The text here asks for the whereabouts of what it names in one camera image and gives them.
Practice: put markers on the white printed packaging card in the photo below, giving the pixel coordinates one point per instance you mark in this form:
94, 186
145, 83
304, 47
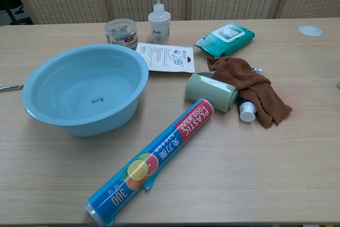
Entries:
164, 57

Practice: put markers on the green ceramic mug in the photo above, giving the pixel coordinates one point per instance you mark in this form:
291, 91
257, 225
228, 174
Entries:
212, 91

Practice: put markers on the plastic food wrap roll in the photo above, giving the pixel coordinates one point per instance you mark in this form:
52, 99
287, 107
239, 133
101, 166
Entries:
159, 155

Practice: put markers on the white squeeze bottle with nozzle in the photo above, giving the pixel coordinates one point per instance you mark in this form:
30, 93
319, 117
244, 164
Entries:
159, 29

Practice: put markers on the white capped toothpaste tube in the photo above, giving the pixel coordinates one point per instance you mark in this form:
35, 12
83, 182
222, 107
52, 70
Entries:
247, 114

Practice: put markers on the clear jar of clips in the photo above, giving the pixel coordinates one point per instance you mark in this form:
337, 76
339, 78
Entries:
120, 34

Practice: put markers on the teal wet wipes pack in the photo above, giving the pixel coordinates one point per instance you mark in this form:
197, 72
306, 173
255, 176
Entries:
225, 38

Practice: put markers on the brown cloth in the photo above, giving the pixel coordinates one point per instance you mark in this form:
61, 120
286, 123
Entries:
255, 86

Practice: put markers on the light blue plastic basin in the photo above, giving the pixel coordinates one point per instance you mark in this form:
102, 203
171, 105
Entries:
66, 110

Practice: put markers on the small green object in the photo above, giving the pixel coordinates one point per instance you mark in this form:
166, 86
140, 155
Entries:
338, 85

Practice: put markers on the black stand frame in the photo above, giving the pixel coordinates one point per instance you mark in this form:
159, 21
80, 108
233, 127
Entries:
12, 9

